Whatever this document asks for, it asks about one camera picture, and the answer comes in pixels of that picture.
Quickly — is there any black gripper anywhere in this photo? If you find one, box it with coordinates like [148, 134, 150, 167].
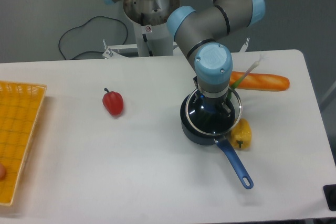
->
[193, 76, 233, 115]

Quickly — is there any glass pot lid blue knob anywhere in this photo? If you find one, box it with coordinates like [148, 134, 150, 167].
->
[181, 87, 243, 137]

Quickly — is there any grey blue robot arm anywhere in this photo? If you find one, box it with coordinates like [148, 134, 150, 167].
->
[104, 0, 265, 101]

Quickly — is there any yellow bell pepper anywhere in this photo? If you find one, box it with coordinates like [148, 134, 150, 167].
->
[229, 119, 252, 150]

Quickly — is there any dark blue saucepan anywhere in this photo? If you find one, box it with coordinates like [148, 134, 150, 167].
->
[180, 108, 254, 189]

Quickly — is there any orange baguette bread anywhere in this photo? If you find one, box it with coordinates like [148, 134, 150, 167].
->
[237, 73, 290, 91]

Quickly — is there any green onion stalk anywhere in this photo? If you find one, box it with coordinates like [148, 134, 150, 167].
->
[199, 50, 266, 127]

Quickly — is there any red bell pepper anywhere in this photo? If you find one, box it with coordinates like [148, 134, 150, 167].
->
[102, 88, 124, 116]

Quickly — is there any black device at table corner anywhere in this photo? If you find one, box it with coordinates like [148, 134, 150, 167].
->
[323, 184, 336, 211]

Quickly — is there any yellow woven basket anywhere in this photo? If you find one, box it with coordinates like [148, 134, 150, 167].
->
[1, 81, 47, 206]

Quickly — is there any right white table clamp bracket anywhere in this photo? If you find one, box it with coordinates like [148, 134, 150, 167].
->
[239, 37, 250, 52]

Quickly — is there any white table clamp bracket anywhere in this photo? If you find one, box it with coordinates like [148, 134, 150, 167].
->
[239, 37, 250, 52]
[102, 39, 139, 59]

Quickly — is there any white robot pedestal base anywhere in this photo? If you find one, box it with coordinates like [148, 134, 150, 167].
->
[123, 0, 180, 57]

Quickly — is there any left white table clamp bracket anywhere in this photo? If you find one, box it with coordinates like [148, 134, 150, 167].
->
[102, 39, 139, 59]

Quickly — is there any black cable on floor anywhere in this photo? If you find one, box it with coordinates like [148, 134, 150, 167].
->
[58, 15, 129, 60]

